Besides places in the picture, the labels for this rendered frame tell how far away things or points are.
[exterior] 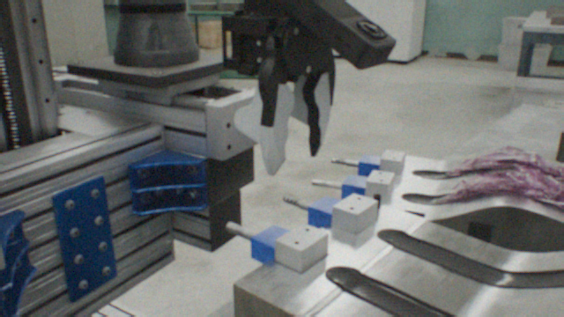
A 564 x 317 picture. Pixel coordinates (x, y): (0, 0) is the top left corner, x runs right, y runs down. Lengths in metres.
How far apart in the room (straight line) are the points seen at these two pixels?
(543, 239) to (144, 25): 0.68
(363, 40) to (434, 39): 7.44
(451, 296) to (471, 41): 7.30
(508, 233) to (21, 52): 0.74
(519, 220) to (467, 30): 7.09
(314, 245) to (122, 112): 0.51
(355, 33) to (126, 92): 0.58
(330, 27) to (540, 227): 0.43
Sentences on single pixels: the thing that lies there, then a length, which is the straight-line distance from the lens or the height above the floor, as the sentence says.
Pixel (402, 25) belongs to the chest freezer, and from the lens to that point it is 7.06.
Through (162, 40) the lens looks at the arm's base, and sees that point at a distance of 0.87.
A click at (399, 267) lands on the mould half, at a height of 0.89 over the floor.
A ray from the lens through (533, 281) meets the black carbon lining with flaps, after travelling 0.58.
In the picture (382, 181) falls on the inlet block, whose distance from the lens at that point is 0.79.
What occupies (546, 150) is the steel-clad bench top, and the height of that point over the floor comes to 0.80.
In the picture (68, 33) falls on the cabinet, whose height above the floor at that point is 0.54.
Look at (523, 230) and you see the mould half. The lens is 0.74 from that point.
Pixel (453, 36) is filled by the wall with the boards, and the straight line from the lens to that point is 7.81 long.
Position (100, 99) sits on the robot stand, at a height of 0.97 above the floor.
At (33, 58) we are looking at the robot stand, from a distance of 0.84.
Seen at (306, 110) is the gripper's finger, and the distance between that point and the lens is 0.54.
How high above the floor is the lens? 1.19
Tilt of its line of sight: 21 degrees down
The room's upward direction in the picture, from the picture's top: straight up
